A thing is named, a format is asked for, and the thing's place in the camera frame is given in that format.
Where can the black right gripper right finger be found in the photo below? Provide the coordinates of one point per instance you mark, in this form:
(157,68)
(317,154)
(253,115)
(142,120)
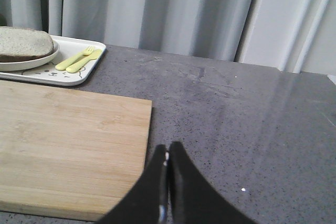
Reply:
(193,199)

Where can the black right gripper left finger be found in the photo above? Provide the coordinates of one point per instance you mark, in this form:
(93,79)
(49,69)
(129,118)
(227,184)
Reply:
(147,200)

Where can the white round plate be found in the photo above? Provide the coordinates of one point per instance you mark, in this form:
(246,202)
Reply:
(23,65)

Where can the bread slice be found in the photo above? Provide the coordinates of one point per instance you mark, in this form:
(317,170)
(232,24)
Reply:
(24,44)

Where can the white rectangular tray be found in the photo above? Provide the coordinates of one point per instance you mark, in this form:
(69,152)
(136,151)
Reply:
(48,74)

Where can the wooden cutting board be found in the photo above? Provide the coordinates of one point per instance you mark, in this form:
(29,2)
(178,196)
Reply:
(68,153)

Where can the yellow plastic knife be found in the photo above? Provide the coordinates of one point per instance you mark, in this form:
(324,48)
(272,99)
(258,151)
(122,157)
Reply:
(78,65)

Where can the yellow plastic fork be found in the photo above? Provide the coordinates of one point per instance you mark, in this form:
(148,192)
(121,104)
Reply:
(68,62)

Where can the grey curtain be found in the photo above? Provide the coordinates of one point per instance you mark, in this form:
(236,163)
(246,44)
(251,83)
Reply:
(290,35)

